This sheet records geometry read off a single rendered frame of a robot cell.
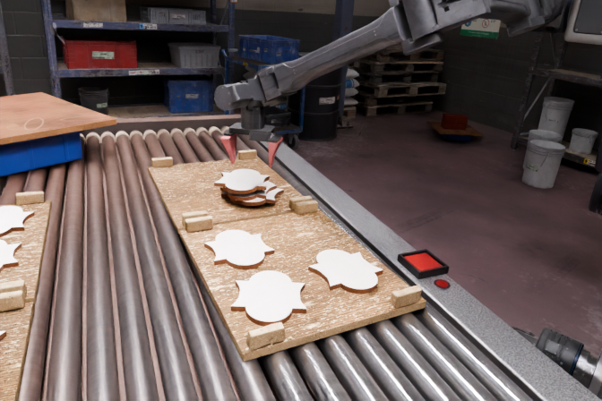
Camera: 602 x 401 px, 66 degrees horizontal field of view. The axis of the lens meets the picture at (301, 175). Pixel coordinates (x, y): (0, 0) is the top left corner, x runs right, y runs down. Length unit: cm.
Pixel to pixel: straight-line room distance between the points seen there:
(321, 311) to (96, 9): 457
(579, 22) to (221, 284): 101
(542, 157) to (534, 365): 372
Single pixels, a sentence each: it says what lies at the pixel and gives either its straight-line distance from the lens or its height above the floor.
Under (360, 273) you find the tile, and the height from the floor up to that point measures 95.
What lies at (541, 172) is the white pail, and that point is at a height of 15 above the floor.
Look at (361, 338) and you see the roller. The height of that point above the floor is 92.
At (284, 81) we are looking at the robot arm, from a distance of 102.
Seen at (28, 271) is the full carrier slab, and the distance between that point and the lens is 99.
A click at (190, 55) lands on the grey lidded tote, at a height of 78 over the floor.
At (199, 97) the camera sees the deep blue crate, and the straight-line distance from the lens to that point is 542.
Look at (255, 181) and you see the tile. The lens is 117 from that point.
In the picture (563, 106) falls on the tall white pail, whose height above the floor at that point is 56.
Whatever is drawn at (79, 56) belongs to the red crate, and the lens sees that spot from 508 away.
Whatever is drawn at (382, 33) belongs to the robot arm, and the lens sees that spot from 88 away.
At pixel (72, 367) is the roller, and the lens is 79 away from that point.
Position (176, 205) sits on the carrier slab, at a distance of 118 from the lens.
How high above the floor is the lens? 143
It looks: 21 degrees down
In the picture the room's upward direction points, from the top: 4 degrees clockwise
